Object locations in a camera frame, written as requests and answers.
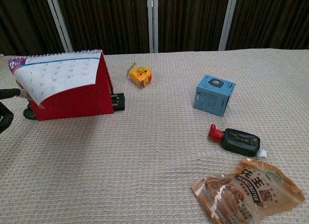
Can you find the yellow tape measure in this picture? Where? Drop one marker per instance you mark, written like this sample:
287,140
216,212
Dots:
140,75

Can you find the peanut butter pouch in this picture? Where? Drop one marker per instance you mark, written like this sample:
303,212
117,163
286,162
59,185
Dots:
246,192

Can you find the white folding screen frame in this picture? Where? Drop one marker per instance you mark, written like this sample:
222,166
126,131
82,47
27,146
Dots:
153,21

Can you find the dark brown curtain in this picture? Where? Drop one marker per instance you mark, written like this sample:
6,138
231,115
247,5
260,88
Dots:
108,18

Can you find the red desk calendar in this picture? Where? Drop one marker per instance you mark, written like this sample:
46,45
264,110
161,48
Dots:
79,98

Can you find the black ink bottle red cap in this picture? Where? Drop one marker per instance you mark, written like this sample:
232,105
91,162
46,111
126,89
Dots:
239,140

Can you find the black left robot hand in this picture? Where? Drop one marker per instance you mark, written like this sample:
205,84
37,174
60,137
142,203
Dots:
6,113

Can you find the beige woven tablecloth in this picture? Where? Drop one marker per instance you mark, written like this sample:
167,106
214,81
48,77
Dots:
144,149

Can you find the black clamp stand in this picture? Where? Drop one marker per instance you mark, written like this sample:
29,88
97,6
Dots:
118,102

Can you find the blue cardboard box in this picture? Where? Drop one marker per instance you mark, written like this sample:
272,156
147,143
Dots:
212,96

